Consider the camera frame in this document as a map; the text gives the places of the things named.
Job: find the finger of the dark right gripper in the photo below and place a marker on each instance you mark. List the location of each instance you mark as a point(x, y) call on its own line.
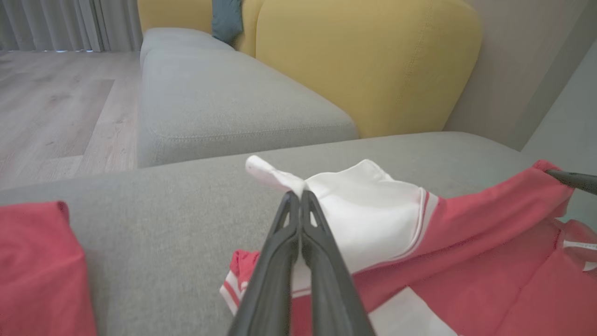
point(583, 182)

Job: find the narrow yellow sofa backrest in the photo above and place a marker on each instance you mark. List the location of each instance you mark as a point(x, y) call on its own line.
point(172, 14)

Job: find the small grey sofa seat cushion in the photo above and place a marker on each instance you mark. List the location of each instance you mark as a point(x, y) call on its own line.
point(177, 39)

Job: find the teal throw pillow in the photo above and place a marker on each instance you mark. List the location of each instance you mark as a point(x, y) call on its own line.
point(227, 18)

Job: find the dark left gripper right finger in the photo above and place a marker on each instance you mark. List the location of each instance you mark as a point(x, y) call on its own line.
point(331, 298)

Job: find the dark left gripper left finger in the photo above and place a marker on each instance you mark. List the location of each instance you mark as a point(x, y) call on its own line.
point(270, 289)

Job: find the red white sleeved t-shirt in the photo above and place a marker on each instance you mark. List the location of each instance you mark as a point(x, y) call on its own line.
point(466, 261)

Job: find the wide yellow sofa backrest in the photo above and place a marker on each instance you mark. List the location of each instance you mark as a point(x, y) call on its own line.
point(373, 60)

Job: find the grey pleated curtains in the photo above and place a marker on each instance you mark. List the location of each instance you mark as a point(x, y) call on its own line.
point(70, 23)

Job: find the large grey sofa chaise cushion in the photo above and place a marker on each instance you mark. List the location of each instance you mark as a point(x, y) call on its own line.
point(163, 242)

